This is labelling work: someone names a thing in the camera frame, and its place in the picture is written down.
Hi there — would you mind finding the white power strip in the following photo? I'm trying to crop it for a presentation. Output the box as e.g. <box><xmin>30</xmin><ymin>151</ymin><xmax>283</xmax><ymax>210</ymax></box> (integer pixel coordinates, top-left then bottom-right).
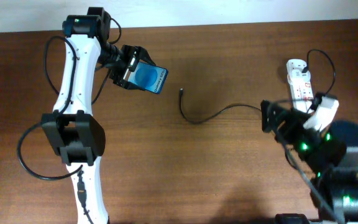
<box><xmin>285</xmin><ymin>59</ymin><xmax>317</xmax><ymax>114</ymax></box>

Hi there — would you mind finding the white USB wall charger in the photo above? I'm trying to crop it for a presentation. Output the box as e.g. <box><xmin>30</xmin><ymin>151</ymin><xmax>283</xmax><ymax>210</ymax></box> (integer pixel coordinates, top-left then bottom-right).
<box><xmin>286</xmin><ymin>59</ymin><xmax>311</xmax><ymax>85</ymax></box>

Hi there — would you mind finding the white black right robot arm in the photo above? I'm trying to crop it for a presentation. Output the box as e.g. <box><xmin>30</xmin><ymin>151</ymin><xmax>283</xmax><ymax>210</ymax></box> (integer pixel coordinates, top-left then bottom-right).
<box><xmin>260</xmin><ymin>93</ymin><xmax>358</xmax><ymax>223</ymax></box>

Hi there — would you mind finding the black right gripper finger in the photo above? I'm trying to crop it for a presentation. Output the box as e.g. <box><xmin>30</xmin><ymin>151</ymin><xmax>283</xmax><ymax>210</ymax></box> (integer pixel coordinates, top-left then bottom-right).
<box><xmin>260</xmin><ymin>100</ymin><xmax>278</xmax><ymax>133</ymax></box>
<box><xmin>310</xmin><ymin>92</ymin><xmax>327</xmax><ymax>111</ymax></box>

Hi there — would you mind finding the blue Samsung Galaxy smartphone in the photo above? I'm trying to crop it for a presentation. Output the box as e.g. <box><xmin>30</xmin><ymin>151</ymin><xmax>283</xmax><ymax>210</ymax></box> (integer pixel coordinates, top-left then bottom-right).
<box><xmin>125</xmin><ymin>62</ymin><xmax>168</xmax><ymax>94</ymax></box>

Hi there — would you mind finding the black USB charging cable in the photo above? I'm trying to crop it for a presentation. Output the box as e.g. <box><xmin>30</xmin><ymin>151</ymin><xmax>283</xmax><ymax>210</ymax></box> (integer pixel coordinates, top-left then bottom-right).
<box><xmin>178</xmin><ymin>49</ymin><xmax>336</xmax><ymax>125</ymax></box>

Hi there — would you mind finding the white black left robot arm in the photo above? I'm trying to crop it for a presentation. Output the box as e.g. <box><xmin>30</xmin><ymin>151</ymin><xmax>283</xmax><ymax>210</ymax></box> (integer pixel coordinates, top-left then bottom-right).
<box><xmin>41</xmin><ymin>7</ymin><xmax>156</xmax><ymax>223</ymax></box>

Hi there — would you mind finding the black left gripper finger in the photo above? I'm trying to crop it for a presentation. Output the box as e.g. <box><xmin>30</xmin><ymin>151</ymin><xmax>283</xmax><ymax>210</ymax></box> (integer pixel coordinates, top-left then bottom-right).
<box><xmin>113</xmin><ymin>80</ymin><xmax>145</xmax><ymax>91</ymax></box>
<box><xmin>136</xmin><ymin>46</ymin><xmax>156</xmax><ymax>66</ymax></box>

